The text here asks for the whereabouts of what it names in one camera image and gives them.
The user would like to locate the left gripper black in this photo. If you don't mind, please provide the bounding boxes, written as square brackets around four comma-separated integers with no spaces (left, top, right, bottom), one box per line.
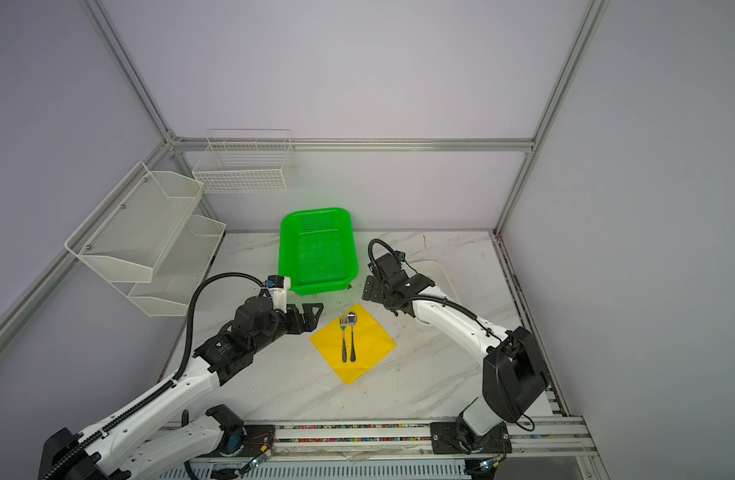
[250,301,323,354]

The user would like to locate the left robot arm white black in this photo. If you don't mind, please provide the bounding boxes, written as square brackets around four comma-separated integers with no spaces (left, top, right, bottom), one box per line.
[38,296,324,479]

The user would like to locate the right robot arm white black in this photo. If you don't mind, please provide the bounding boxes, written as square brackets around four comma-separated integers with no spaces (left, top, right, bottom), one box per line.
[363,252,551,454]

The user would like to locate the white rectangular dish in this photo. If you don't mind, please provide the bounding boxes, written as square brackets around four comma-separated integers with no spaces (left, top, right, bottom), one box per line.
[405,260,461,304]

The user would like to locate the green plastic basket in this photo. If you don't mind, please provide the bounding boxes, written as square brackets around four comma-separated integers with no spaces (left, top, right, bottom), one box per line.
[279,207,359,296]

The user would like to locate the white mesh two-tier shelf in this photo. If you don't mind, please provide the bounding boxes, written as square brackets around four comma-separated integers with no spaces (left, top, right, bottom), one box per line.
[65,163,226,317]

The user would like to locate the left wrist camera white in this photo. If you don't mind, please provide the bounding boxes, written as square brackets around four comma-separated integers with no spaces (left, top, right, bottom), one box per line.
[266,275,292,312]

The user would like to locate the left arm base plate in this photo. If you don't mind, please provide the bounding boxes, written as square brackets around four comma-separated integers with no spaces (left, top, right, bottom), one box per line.
[200,424,276,458]

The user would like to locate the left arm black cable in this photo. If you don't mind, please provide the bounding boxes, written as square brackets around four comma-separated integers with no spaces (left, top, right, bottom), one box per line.
[40,271,267,480]

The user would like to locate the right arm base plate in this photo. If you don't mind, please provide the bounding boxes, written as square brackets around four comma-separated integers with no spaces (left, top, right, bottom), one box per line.
[429,421,513,455]

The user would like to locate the white wire basket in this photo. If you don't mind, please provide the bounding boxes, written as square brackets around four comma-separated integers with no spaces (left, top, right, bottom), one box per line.
[193,129,296,194]

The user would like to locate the aluminium front rail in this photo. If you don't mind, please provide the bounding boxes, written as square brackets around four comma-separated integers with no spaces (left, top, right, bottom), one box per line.
[100,415,599,464]

